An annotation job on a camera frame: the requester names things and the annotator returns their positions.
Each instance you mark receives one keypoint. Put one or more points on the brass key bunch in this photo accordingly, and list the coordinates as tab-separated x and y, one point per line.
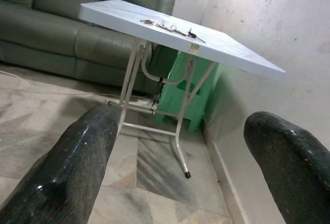
147	22

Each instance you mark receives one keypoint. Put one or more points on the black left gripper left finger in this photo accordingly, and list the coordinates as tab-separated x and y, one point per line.
64	169

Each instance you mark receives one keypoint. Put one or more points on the white folding table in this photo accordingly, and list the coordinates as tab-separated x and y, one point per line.
129	12

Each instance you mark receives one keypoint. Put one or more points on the worn paper sticker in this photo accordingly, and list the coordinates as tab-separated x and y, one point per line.
194	48

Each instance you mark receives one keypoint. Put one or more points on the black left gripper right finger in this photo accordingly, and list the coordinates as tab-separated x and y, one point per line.
296	169

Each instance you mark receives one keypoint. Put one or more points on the green leather sofa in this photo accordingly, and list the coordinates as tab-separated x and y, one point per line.
51	28

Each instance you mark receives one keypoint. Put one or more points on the green plastic stool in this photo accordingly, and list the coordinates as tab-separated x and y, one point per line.
175	95

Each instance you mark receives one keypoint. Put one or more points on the black headed key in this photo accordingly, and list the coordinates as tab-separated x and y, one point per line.
192	33

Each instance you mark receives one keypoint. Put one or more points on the keys on metal rings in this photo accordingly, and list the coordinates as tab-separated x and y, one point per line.
170	28

